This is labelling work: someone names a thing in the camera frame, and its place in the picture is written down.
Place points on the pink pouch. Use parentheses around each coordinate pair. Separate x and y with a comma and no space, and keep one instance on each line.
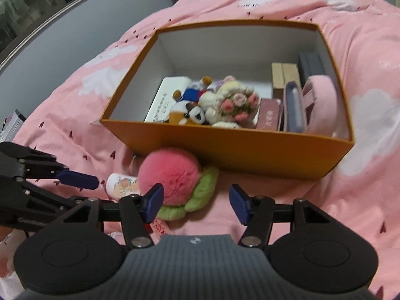
(325,106)

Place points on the gold box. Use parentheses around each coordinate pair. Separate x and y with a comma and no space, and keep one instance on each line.
(286,78)

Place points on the pink printed blanket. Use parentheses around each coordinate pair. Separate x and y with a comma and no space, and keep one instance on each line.
(359,53)

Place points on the blue-grey zip case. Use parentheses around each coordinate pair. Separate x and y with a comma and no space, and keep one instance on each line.
(293,109)

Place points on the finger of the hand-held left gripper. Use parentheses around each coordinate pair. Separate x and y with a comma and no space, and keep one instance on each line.
(47,198)
(78,180)

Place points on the orange cardboard box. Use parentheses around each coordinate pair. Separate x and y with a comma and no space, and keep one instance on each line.
(250,153)

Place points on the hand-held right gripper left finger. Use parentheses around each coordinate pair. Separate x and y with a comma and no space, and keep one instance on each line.
(153,202)

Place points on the wooden charm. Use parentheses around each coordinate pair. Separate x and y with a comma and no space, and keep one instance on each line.
(156,227)

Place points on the dark grey box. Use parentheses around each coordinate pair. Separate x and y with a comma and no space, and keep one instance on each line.
(311,65)

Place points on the white fleece cloth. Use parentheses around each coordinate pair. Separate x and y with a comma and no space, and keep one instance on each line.
(6,265)

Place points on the sailor plush animal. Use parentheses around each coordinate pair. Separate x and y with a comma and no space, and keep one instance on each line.
(190,113)

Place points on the crochet bunny doll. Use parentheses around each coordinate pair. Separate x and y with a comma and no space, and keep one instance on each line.
(231,100)

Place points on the white long box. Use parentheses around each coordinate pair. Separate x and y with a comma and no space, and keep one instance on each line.
(162,100)

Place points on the taupe card box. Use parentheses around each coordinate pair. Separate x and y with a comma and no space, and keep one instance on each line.
(270,114)

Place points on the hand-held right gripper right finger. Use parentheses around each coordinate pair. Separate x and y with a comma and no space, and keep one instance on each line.
(239,204)

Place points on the pink fluffy peach plush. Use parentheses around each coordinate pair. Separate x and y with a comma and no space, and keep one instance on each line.
(168,175)

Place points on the peach print tube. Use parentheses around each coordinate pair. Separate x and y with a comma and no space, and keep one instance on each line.
(122,186)

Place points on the glass cabinet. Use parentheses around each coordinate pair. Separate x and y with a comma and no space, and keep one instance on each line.
(31,6)

